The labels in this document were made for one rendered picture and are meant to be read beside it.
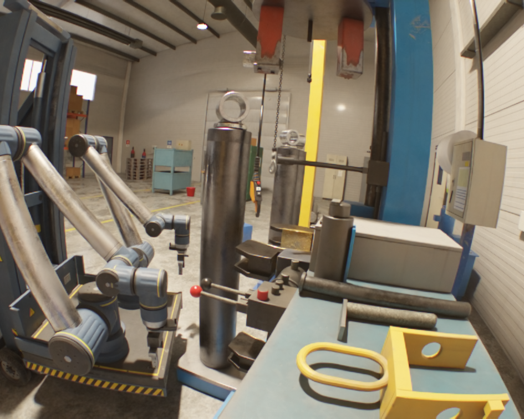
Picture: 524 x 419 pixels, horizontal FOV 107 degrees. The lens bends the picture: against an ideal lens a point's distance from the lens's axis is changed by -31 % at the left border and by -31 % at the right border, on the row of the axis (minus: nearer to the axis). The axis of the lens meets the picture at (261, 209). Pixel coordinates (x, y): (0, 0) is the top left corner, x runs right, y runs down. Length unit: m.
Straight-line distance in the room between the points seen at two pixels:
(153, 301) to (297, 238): 0.76
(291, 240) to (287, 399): 1.12
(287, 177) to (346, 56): 1.48
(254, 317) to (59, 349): 0.79
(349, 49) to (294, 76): 11.50
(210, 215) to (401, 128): 0.91
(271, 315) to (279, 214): 1.95
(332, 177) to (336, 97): 3.44
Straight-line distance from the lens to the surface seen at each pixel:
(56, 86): 2.04
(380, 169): 1.13
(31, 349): 1.64
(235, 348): 1.29
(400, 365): 0.38
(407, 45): 1.26
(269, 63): 1.27
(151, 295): 1.03
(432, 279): 0.79
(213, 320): 1.52
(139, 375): 1.43
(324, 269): 0.66
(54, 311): 1.17
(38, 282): 1.15
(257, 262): 1.05
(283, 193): 2.55
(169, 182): 9.01
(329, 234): 0.64
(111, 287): 1.07
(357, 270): 0.75
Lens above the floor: 1.34
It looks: 10 degrees down
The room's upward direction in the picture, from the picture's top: 5 degrees clockwise
